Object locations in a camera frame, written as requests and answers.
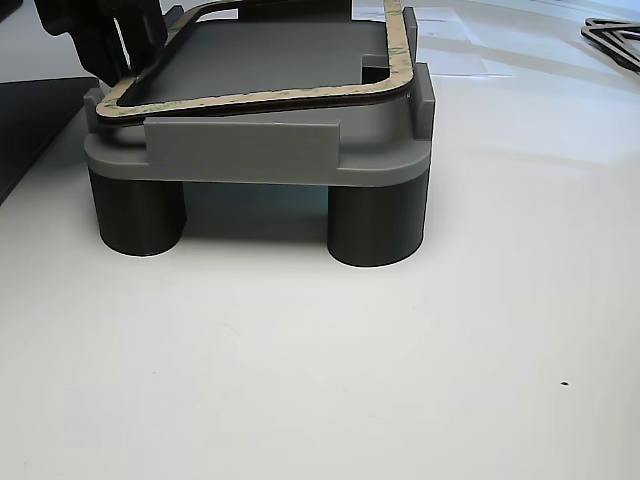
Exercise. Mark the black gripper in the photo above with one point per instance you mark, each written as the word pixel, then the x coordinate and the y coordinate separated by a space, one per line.
pixel 85 15

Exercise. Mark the rectangular frame with adhesive backing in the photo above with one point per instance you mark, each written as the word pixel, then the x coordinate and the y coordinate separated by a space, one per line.
pixel 395 50

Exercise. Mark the gray holder with black legs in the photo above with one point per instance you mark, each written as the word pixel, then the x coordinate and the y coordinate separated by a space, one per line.
pixel 250 145

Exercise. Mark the dark gray flat tray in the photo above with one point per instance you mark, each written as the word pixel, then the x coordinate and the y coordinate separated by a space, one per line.
pixel 30 130

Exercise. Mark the white paper sheet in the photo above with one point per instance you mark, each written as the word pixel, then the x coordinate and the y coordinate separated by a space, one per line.
pixel 460 50

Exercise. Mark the black frames stack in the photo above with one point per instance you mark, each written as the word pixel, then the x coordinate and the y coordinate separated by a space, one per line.
pixel 612 42

